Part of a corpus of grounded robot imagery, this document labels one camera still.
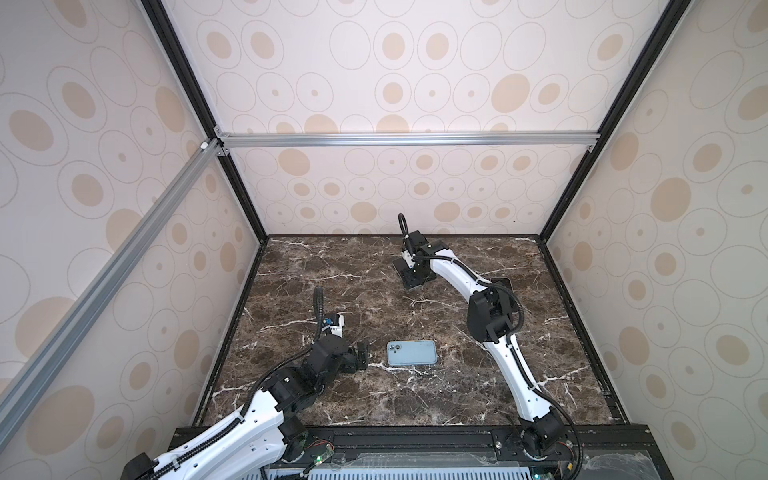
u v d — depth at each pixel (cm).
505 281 106
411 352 90
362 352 70
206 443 45
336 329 70
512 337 68
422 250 81
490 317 66
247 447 56
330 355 57
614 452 73
